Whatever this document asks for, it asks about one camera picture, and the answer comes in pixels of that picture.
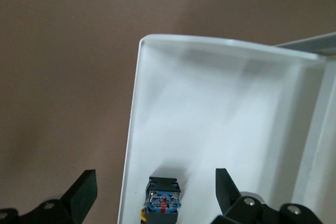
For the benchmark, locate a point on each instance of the brown table mat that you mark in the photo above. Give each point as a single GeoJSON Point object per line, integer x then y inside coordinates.
{"type": "Point", "coordinates": [65, 77]}

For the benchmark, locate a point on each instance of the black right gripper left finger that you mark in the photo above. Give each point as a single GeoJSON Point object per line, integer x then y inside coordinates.
{"type": "Point", "coordinates": [81, 195]}

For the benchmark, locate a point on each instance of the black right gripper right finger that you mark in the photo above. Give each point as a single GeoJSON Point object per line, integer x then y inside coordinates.
{"type": "Point", "coordinates": [228, 203]}

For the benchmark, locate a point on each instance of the white plastic drawer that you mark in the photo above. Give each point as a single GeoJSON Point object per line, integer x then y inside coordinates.
{"type": "Point", "coordinates": [210, 116]}

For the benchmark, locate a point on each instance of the red push button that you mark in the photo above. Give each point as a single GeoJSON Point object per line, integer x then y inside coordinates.
{"type": "Point", "coordinates": [162, 200]}

